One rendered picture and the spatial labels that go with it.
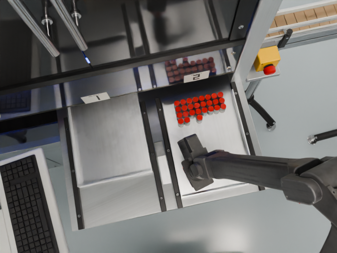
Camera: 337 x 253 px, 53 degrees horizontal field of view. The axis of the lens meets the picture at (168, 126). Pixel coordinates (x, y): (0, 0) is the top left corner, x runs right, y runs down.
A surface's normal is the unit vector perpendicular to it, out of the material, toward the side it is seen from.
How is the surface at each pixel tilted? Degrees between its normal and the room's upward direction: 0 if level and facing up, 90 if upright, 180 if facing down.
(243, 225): 0
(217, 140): 0
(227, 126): 0
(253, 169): 70
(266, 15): 90
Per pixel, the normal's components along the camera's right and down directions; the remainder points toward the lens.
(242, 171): -0.89, 0.25
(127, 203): -0.04, -0.25
